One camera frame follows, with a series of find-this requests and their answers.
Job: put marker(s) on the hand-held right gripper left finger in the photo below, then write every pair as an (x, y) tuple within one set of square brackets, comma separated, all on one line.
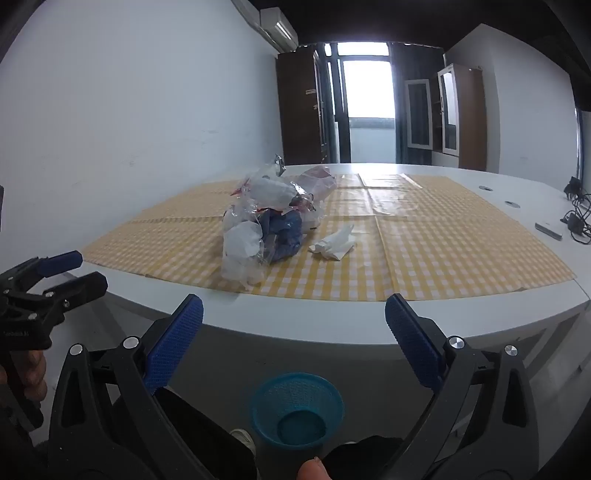
[(175, 341)]

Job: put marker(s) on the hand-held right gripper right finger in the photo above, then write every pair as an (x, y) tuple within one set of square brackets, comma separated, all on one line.
[(413, 341)]

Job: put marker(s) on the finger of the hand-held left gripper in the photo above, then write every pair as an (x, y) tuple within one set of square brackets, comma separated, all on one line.
[(87, 286), (60, 264)]

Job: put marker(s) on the blue plastic mesh basket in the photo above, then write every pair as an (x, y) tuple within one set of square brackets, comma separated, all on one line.
[(318, 392)]

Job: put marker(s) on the white tissue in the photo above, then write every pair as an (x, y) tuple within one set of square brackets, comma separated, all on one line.
[(334, 242)]

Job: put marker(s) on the blue wrapper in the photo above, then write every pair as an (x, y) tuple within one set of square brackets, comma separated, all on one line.
[(284, 235)]

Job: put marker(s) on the red white packet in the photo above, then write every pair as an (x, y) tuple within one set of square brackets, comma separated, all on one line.
[(318, 182)]

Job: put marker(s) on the clear plastic foil wrapper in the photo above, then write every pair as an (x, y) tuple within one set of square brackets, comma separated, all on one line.
[(280, 167)]

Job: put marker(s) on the person's left hand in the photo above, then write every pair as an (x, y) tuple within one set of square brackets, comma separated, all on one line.
[(36, 374)]

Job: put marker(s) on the person's right hand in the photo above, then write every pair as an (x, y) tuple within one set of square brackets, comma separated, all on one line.
[(314, 470)]

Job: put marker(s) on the yellow checked tablecloth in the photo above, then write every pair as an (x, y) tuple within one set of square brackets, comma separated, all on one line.
[(438, 240)]

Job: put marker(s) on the person's left white shoe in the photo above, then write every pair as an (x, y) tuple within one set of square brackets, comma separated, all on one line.
[(244, 441)]

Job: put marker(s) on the grey phone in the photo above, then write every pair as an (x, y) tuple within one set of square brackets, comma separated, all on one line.
[(549, 230)]

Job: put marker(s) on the black power adapter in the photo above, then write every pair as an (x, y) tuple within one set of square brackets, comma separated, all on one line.
[(573, 187)]

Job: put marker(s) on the brown glass door cabinet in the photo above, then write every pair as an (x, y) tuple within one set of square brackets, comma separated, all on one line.
[(471, 120)]

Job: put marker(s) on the glass balcony door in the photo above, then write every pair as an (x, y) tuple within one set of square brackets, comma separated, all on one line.
[(369, 101)]

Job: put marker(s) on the grey metal pole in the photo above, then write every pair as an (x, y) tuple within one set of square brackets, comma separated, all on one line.
[(578, 147)]

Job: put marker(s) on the brown wooden wardrobe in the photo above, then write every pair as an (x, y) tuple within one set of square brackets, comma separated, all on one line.
[(295, 106)]

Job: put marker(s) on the window curtain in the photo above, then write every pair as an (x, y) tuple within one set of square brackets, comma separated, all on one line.
[(399, 64)]

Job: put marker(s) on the white air conditioner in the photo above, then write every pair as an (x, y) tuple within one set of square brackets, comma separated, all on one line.
[(279, 27)]

